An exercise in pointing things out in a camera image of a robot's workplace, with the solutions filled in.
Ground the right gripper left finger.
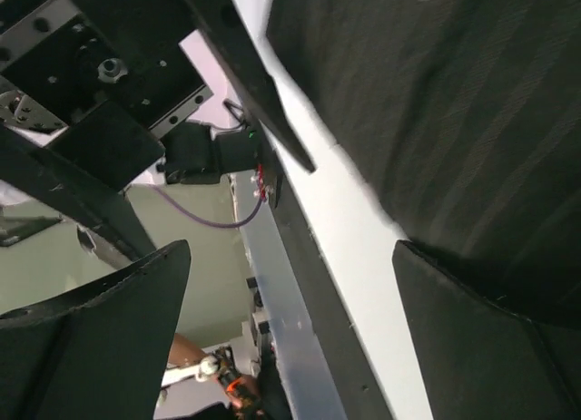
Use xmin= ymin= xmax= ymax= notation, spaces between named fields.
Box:
xmin=1 ymin=240 xmax=191 ymax=420

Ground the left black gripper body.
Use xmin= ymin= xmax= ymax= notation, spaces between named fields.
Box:
xmin=1 ymin=0 xmax=212 ymax=189

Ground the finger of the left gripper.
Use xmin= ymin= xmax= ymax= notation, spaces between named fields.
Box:
xmin=1 ymin=126 xmax=156 ymax=261
xmin=184 ymin=0 xmax=315 ymax=172

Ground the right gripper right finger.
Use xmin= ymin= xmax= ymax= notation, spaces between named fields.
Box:
xmin=392 ymin=240 xmax=580 ymax=419

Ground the black pinstripe long sleeve shirt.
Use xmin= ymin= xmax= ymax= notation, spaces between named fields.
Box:
xmin=267 ymin=0 xmax=580 ymax=327

